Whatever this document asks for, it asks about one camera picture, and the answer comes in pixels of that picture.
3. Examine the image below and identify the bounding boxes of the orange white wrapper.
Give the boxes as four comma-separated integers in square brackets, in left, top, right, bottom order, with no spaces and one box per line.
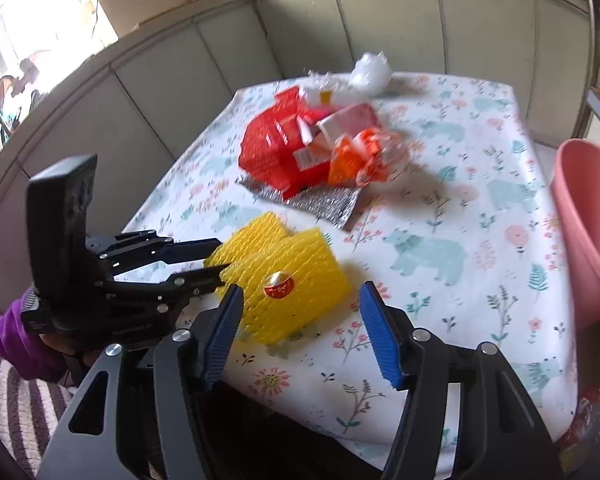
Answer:
[327,127,411,188]

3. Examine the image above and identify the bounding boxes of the pink plastic trash bin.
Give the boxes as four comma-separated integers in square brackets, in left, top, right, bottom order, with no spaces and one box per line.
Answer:
[552,139,600,330]

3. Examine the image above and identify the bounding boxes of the grey kitchen cabinet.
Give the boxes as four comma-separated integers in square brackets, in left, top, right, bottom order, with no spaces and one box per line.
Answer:
[0,0,600,313]

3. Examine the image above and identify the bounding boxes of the yellow foam fruit net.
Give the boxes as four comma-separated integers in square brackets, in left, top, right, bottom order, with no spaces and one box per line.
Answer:
[204,212,352,346]

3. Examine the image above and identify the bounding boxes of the floral bear tablecloth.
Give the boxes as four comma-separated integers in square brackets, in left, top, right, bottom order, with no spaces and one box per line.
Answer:
[122,71,581,476]

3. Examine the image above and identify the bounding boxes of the white plastic bag ball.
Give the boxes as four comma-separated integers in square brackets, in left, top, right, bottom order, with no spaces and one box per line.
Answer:
[349,52,393,96]

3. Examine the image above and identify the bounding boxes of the silver scouring cloth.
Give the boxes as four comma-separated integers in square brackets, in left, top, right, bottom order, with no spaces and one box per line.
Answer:
[236,176,362,229]

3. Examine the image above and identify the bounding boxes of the red plastic wrapper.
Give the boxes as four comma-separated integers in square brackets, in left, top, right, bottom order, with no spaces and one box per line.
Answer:
[237,84,382,201]

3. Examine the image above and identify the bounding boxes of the clear crinkled plastic wrap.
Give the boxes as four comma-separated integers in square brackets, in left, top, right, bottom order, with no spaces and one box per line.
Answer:
[299,72,358,106]

